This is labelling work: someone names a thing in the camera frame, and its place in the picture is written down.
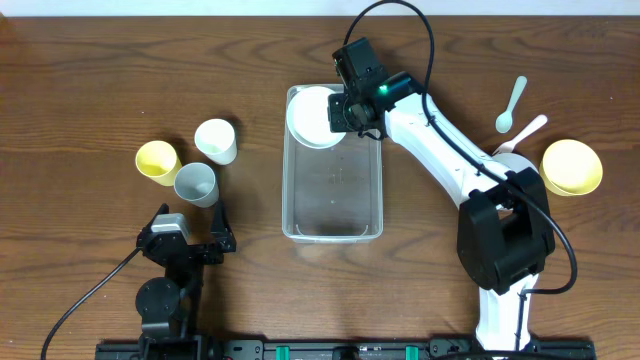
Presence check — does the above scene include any yellow cup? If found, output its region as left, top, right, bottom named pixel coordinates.
left=135, top=140, right=182, bottom=187

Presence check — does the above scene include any black cable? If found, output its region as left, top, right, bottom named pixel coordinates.
left=39, top=245, right=145, bottom=360
left=342, top=0, right=579, bottom=341

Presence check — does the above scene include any left black cable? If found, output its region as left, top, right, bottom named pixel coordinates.
left=39, top=245, right=145, bottom=360

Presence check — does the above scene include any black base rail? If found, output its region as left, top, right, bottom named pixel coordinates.
left=94, top=335, right=597, bottom=360

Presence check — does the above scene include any white bowl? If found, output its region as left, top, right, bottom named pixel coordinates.
left=286, top=86, right=345, bottom=150

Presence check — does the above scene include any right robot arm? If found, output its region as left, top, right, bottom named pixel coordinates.
left=329, top=69, right=555, bottom=351

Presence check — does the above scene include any white cup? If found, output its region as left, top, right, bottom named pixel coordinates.
left=194, top=119, right=237, bottom=165

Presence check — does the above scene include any clear plastic container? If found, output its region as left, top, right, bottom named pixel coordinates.
left=281, top=83, right=385, bottom=245

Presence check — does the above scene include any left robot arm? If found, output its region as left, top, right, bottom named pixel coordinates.
left=135, top=201, right=237, bottom=359

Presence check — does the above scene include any grey bowl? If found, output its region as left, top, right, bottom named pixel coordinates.
left=493, top=153, right=538, bottom=173

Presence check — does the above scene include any right black cable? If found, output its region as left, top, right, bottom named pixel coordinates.
left=342, top=0, right=579, bottom=341

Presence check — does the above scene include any mint green spoon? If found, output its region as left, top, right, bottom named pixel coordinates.
left=495, top=76, right=528, bottom=134

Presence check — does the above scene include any yellow bowl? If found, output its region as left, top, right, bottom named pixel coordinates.
left=539, top=139, right=603, bottom=196

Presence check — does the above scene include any grey cup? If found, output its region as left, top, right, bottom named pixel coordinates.
left=174, top=162, right=219, bottom=208

